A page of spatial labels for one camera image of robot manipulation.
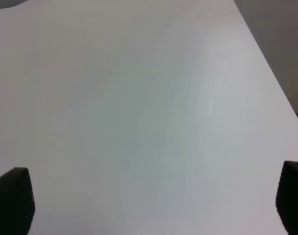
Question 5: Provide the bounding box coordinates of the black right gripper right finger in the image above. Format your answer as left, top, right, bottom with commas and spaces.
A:
275, 161, 298, 235

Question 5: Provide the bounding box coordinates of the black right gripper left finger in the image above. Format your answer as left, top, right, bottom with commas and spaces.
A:
0, 167, 35, 235

